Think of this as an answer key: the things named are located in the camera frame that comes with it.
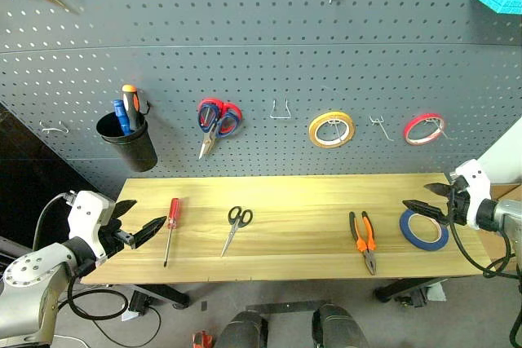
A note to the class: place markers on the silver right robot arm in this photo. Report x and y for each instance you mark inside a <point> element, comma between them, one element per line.
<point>505,217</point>

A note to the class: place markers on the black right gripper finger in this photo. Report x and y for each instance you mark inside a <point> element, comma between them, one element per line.
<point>440,190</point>
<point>426,210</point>

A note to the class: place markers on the yellow tape roll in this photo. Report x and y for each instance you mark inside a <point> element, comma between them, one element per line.
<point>312,131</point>

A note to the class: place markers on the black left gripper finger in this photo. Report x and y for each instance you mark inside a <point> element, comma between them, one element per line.
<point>124,207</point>
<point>147,233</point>

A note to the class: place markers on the red tape roll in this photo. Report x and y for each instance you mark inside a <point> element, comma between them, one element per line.
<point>408,129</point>

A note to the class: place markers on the black power adapter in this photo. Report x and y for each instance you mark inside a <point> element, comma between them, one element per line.
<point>138,303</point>

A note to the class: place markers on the black plastic cup holder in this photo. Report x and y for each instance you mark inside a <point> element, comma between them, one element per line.
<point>134,152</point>

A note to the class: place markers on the dark rounded shape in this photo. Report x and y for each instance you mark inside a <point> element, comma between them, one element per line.
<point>240,331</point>
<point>338,327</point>

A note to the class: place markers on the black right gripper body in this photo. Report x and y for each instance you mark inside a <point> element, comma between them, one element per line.
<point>457,207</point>

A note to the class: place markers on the grey pegboard wall panel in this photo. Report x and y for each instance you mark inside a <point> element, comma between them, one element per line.
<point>244,38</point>

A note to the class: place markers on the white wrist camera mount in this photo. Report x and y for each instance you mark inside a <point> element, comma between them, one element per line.
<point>87,213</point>
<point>475,185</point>

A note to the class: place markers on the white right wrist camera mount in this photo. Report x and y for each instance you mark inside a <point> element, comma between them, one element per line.
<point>475,185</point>

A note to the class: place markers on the black table foot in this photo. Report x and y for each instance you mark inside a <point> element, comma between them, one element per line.
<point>171,295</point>
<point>399,291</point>

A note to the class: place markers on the blue tape roll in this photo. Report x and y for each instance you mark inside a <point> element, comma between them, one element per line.
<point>408,234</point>

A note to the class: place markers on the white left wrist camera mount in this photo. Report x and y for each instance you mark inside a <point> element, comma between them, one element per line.
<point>87,213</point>

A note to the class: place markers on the small red object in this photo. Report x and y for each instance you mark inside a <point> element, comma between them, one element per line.
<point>202,340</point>

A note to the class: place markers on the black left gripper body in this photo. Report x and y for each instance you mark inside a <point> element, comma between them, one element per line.
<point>112,238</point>

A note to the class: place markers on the flat metal bar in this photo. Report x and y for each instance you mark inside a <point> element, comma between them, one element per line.
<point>285,307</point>

